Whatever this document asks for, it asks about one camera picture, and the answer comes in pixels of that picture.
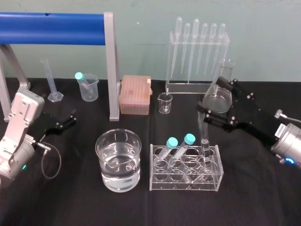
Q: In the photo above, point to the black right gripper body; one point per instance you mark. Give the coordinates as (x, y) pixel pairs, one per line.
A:
(256, 122)

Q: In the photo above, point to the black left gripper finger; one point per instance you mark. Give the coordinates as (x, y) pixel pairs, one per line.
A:
(68, 124)
(69, 115)

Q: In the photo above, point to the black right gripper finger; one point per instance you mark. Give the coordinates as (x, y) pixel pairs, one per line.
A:
(244, 94)
(221, 120)

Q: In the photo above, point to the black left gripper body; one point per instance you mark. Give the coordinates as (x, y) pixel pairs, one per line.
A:
(45, 124)

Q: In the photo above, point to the glass test tube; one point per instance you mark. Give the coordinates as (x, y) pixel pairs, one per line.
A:
(203, 131)

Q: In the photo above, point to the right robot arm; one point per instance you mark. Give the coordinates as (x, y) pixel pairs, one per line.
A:
(288, 143)

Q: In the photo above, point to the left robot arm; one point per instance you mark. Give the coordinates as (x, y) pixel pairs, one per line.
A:
(16, 146)

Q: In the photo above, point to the clear plastic beaker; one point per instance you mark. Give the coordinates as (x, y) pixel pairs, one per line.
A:
(91, 90)

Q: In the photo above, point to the teal capped plastic tube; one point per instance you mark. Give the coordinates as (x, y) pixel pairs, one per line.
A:
(189, 139)
(171, 142)
(79, 76)

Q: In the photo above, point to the clear acrylic pipette rack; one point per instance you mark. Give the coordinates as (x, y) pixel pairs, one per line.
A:
(188, 88)

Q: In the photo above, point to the small glass beaker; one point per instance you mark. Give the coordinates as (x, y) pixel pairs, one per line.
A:
(165, 104)

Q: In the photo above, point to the large glass beaker with water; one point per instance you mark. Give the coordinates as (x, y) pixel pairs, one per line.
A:
(118, 164)

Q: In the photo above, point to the clear acrylic test tube rack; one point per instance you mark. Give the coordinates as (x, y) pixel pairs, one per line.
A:
(185, 179)

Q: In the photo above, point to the blue tube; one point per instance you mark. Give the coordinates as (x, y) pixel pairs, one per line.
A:
(51, 29)

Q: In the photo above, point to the glass conical flask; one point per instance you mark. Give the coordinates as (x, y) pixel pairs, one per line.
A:
(217, 100)

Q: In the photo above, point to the clear plastic graduated cylinder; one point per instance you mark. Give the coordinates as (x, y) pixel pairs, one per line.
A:
(50, 77)

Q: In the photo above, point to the grey slanted stand leg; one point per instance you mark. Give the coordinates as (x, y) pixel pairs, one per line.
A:
(14, 68)

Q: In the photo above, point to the clear plastic pipette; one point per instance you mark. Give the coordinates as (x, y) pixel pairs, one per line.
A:
(204, 29)
(213, 29)
(179, 23)
(222, 29)
(186, 29)
(195, 26)

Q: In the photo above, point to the beige pipette tip box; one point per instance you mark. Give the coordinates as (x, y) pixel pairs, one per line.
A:
(135, 94)

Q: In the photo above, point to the black table cloth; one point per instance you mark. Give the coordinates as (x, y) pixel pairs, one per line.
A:
(77, 207)

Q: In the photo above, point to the grey upright stand post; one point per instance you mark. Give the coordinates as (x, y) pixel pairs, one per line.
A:
(112, 70)

